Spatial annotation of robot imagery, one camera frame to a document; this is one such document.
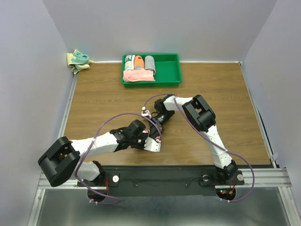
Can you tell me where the purple cable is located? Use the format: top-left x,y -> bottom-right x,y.
75,113 -> 162,205
143,94 -> 254,203

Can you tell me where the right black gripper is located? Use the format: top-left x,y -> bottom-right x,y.
147,110 -> 175,141

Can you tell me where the pink towel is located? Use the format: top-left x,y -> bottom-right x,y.
140,129 -> 161,143
123,70 -> 155,82

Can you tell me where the yellow green towel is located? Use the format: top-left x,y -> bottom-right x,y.
66,50 -> 95,75

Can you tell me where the orange rolled towel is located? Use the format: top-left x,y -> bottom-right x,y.
134,56 -> 145,70

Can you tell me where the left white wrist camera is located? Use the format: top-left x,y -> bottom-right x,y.
143,137 -> 161,152

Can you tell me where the green plastic tray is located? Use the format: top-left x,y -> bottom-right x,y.
121,53 -> 182,88

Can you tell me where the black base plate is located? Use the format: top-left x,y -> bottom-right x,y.
84,165 -> 245,197

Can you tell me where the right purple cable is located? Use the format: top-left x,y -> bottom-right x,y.
143,94 -> 254,203

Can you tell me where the pink rolled towel in tray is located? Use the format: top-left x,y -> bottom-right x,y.
123,70 -> 155,82

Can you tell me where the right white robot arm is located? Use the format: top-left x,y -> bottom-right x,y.
154,95 -> 238,184

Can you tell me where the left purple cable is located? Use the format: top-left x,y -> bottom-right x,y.
75,113 -> 162,205

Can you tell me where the aluminium frame rail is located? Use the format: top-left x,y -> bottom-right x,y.
38,61 -> 298,226

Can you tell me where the grey rolled towel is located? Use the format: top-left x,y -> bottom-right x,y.
144,55 -> 156,75

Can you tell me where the white green rolled towel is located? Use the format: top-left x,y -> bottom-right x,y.
124,55 -> 135,71

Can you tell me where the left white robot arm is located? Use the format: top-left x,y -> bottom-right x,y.
38,120 -> 154,187

